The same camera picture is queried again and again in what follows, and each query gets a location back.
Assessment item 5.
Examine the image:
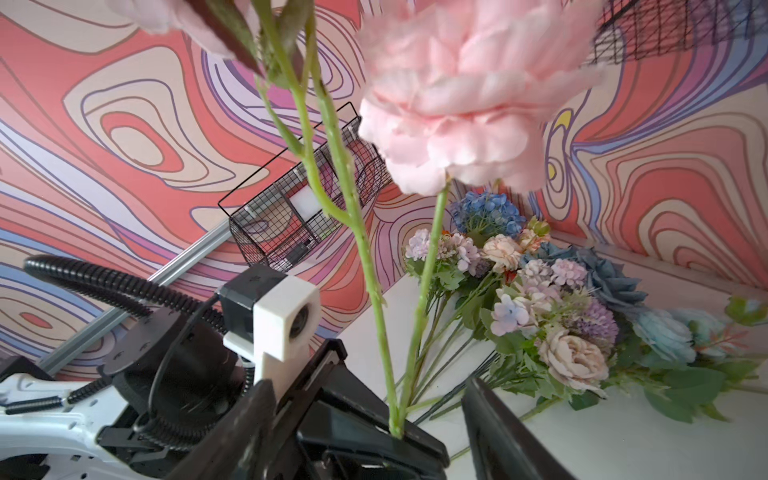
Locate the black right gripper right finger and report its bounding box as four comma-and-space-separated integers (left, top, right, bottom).
461, 378, 574, 480

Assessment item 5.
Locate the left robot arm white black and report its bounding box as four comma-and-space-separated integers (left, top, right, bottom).
1, 255, 450, 479

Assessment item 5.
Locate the black wire basket back wall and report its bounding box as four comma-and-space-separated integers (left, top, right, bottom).
587, 0, 767, 65

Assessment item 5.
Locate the black wire basket left wall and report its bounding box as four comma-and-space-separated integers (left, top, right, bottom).
217, 102, 391, 272

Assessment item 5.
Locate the pastel mixed flower bouquet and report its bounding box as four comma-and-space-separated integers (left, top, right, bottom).
401, 228, 632, 422

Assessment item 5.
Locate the blue hydrangea flower stem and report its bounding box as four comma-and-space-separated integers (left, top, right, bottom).
400, 191, 528, 416

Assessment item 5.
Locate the black wire basket wall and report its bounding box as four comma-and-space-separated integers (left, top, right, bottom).
587, 0, 767, 65
217, 102, 391, 272

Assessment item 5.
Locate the teal succulent flower bunch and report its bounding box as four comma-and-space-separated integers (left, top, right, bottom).
527, 242, 768, 424

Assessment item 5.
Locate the pink peony flower stem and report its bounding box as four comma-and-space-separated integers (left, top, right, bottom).
110, 1, 603, 438

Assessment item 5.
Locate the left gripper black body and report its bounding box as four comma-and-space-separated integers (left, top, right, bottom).
263, 339, 450, 479

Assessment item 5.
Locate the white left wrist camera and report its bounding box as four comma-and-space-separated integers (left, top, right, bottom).
218, 264, 321, 399

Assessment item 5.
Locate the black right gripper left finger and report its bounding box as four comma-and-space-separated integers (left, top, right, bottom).
167, 380, 276, 480

